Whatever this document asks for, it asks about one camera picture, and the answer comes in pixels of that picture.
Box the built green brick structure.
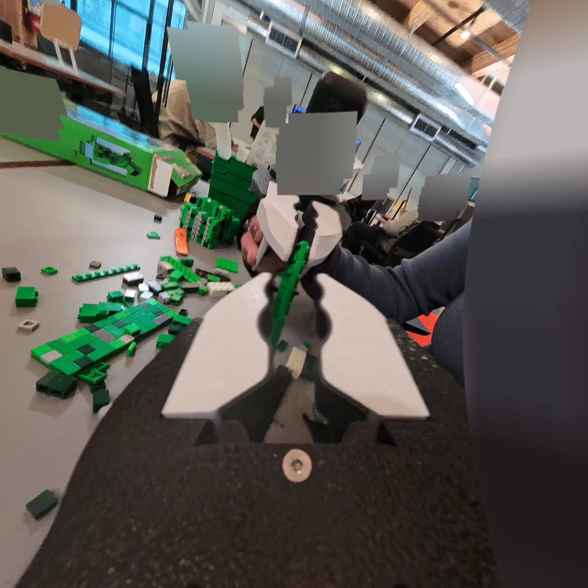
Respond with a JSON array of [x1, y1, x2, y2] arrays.
[[179, 197, 242, 250]]

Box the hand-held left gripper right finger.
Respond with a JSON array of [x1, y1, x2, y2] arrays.
[[303, 273, 431, 445]]

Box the grey desk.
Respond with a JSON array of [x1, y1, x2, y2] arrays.
[[0, 138, 465, 588]]

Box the person's blue trousers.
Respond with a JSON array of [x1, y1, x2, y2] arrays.
[[432, 294, 469, 384]]

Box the silver ventilation duct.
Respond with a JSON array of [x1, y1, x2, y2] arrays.
[[239, 0, 501, 166]]

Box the person's right hand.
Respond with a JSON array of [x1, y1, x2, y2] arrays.
[[241, 216, 267, 276]]

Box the wooden book stand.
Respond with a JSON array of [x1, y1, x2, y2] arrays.
[[41, 0, 82, 72]]

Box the person's right forearm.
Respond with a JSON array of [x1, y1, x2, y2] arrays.
[[322, 220, 474, 328]]

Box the dark green long brick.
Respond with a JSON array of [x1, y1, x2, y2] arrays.
[[36, 371, 78, 399]]

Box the large green brick plate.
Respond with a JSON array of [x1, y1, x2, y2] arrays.
[[269, 240, 311, 355]]

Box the green storage bin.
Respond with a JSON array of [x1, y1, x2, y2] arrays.
[[209, 149, 260, 217]]

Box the scattered small green bricks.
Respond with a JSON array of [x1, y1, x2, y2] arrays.
[[0, 213, 322, 521]]

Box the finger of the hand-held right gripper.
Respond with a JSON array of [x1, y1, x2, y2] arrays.
[[305, 202, 344, 268], [255, 190, 307, 263]]

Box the long green brick plate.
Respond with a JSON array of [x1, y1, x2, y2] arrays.
[[72, 264, 141, 283]]

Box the distant wooden desk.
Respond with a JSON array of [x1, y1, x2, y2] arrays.
[[0, 39, 127, 99]]

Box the green mosaic tile panel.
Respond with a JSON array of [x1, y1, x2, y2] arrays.
[[31, 299, 179, 375]]

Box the orange red object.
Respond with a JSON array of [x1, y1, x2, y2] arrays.
[[404, 312, 444, 346]]

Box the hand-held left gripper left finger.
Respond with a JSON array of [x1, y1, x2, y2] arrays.
[[161, 272, 292, 444]]

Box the green brick set box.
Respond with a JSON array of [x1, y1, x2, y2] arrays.
[[0, 105, 203, 199]]

